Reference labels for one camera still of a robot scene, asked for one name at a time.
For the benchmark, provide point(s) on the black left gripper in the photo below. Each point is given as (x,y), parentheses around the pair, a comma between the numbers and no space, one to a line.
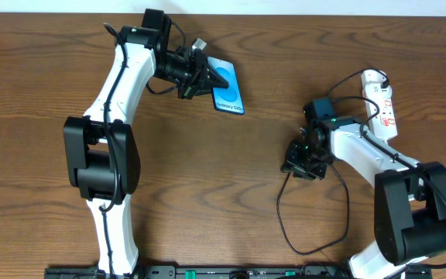
(193,74)

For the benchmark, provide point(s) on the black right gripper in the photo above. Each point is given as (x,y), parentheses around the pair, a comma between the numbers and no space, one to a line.
(304,163)

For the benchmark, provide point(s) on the blue Galaxy smartphone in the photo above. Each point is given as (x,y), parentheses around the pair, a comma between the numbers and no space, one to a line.
(227,99)

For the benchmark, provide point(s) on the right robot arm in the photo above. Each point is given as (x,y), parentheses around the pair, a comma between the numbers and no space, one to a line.
(410,197)

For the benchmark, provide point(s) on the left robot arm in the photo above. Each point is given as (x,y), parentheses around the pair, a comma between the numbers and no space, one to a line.
(102,157)

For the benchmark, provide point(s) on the white USB charger adapter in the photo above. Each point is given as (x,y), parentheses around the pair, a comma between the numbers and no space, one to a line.
(374,76)

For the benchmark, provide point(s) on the white power strip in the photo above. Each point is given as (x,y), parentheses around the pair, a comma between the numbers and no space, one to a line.
(383,126)

